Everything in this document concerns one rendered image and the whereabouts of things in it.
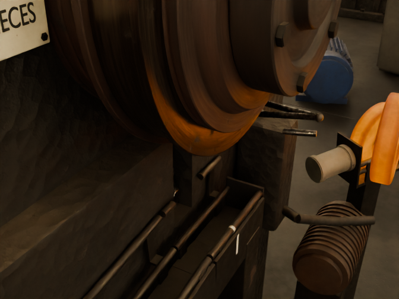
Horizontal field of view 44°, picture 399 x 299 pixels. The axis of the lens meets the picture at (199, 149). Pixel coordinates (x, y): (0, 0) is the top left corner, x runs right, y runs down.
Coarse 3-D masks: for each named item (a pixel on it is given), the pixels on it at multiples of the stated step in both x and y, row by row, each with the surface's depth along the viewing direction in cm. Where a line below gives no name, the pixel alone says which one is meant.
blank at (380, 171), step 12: (396, 96) 80; (384, 108) 78; (396, 108) 77; (384, 120) 77; (396, 120) 76; (384, 132) 76; (396, 132) 76; (384, 144) 76; (396, 144) 76; (372, 156) 78; (384, 156) 77; (396, 156) 85; (372, 168) 79; (384, 168) 78; (372, 180) 82; (384, 180) 80
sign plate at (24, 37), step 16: (0, 0) 45; (16, 0) 46; (32, 0) 48; (0, 16) 45; (16, 16) 47; (32, 16) 48; (0, 32) 46; (16, 32) 47; (32, 32) 49; (48, 32) 51; (0, 48) 46; (16, 48) 48; (32, 48) 50
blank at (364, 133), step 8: (376, 104) 105; (384, 104) 105; (368, 112) 104; (376, 112) 103; (360, 120) 104; (368, 120) 103; (376, 120) 103; (360, 128) 104; (368, 128) 102; (376, 128) 104; (352, 136) 105; (360, 136) 103; (368, 136) 103; (360, 144) 103; (368, 144) 105; (368, 152) 106
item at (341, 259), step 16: (320, 208) 119; (336, 208) 115; (352, 208) 115; (304, 240) 108; (320, 240) 105; (336, 240) 105; (352, 240) 107; (304, 256) 105; (320, 256) 102; (336, 256) 102; (352, 256) 105; (304, 272) 106; (320, 272) 104; (336, 272) 101; (352, 272) 103; (304, 288) 112; (320, 288) 106; (336, 288) 103
